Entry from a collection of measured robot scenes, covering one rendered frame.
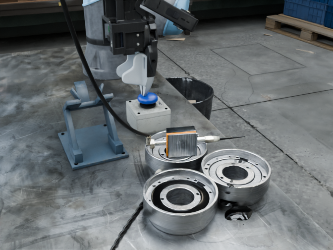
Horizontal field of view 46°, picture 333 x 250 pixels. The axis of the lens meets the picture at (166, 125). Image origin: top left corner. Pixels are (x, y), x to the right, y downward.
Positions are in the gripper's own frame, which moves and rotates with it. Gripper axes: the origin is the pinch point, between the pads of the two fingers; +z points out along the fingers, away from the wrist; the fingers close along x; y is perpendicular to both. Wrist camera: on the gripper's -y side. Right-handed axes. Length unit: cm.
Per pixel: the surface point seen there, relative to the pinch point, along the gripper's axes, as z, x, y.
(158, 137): 4.8, 10.5, 1.6
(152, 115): 4.2, 3.4, 0.1
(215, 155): 4.6, 19.5, -4.8
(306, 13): 64, -278, -277
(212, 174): 5.3, 23.3, -2.5
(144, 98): 1.5, 1.2, 0.9
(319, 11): 60, -262, -279
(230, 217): 7.9, 30.2, -1.8
